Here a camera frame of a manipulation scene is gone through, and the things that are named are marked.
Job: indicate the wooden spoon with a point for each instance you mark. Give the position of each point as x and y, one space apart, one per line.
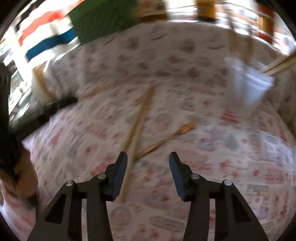
182 130

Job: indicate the dark soy sauce bottle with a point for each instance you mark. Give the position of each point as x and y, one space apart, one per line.
206 11

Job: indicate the red capped sauce bottle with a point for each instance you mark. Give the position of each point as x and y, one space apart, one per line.
265 21

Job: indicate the green checkered box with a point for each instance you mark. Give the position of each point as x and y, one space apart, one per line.
95 19

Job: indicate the clear cooking wine bottle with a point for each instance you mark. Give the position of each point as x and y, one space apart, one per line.
151 10

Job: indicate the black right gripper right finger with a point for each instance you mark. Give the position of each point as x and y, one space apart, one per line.
234 219

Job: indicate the wooden utensil in cup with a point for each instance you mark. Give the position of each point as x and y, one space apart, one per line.
232 40

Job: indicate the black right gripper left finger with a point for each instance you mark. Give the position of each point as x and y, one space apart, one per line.
62 218

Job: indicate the translucent plastic cup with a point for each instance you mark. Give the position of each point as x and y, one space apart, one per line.
246 87

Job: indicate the floral tablecloth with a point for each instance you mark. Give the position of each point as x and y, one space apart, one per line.
186 63

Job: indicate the chopstick in cup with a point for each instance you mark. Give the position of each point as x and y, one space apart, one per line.
281 67
284 60

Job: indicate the striped curtain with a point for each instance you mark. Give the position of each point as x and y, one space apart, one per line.
41 30

